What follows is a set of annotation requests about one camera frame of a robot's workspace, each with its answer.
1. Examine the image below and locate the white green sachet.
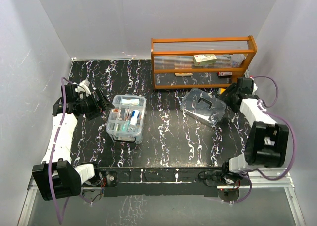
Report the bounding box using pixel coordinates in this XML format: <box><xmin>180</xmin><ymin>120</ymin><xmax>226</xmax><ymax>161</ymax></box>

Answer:
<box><xmin>120</xmin><ymin>98</ymin><xmax>140</xmax><ymax>105</ymax></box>

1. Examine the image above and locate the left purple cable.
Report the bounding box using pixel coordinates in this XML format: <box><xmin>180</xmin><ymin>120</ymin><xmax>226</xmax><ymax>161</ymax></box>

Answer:
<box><xmin>48</xmin><ymin>77</ymin><xmax>72</xmax><ymax>224</ymax></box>

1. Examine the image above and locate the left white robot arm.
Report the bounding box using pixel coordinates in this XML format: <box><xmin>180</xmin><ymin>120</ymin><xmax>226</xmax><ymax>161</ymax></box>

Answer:
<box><xmin>32</xmin><ymin>80</ymin><xmax>114</xmax><ymax>201</ymax></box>

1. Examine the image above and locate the clear plastic medicine kit box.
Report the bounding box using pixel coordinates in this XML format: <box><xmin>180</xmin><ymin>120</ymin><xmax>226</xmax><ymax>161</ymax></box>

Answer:
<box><xmin>106</xmin><ymin>94</ymin><xmax>147</xmax><ymax>145</ymax></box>

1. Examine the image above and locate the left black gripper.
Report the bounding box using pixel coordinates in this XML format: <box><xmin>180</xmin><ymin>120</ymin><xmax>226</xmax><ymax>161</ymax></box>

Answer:
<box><xmin>76</xmin><ymin>89</ymin><xmax>114</xmax><ymax>120</ymax></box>

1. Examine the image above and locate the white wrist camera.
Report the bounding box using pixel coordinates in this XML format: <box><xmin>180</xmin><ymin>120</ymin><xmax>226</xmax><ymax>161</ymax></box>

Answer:
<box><xmin>250</xmin><ymin>76</ymin><xmax>258</xmax><ymax>93</ymax></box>
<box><xmin>76</xmin><ymin>79</ymin><xmax>91</xmax><ymax>95</ymax></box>

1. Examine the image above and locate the flat wooden piece under shelf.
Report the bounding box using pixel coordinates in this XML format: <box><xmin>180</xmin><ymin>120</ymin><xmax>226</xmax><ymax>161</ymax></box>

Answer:
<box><xmin>175</xmin><ymin>72</ymin><xmax>193</xmax><ymax>77</ymax></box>

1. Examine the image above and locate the clear kit lid black handle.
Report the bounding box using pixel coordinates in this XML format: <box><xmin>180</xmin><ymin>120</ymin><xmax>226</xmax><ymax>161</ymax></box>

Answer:
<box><xmin>180</xmin><ymin>88</ymin><xmax>227</xmax><ymax>127</ymax></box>

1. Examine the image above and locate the white blue cylinder bottle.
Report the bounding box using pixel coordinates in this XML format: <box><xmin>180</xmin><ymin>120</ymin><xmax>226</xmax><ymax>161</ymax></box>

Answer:
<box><xmin>130</xmin><ymin>110</ymin><xmax>140</xmax><ymax>126</ymax></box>

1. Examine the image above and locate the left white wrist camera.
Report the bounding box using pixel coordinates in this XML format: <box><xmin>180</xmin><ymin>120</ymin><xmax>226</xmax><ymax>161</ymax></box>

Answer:
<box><xmin>76</xmin><ymin>79</ymin><xmax>91</xmax><ymax>95</ymax></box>

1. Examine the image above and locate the clear plastic tray insert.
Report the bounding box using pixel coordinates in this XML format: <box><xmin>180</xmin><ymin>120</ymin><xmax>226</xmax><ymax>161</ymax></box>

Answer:
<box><xmin>106</xmin><ymin>94</ymin><xmax>147</xmax><ymax>136</ymax></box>

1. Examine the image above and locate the beige medicine box on shelf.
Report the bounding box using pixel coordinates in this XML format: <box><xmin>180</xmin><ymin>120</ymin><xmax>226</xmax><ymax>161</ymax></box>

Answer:
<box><xmin>193</xmin><ymin>54</ymin><xmax>217</xmax><ymax>67</ymax></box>

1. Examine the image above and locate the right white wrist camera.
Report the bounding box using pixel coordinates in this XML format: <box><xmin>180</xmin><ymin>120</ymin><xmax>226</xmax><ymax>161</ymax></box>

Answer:
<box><xmin>250</xmin><ymin>76</ymin><xmax>258</xmax><ymax>93</ymax></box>

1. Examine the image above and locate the red white box under shelf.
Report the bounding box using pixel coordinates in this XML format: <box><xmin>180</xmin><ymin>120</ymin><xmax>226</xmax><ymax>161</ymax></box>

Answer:
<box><xmin>217</xmin><ymin>72</ymin><xmax>232</xmax><ymax>78</ymax></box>

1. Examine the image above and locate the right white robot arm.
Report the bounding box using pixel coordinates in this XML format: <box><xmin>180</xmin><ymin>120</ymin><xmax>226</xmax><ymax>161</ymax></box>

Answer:
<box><xmin>219</xmin><ymin>77</ymin><xmax>290</xmax><ymax>185</ymax></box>

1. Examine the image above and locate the orange wooden shelf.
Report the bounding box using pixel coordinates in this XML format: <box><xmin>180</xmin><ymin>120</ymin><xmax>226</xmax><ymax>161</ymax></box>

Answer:
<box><xmin>151</xmin><ymin>35</ymin><xmax>257</xmax><ymax>90</ymax></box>

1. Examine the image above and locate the yellow grey small device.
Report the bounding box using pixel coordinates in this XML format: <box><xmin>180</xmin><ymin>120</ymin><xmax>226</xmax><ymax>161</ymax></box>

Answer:
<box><xmin>219</xmin><ymin>88</ymin><xmax>225</xmax><ymax>94</ymax></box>

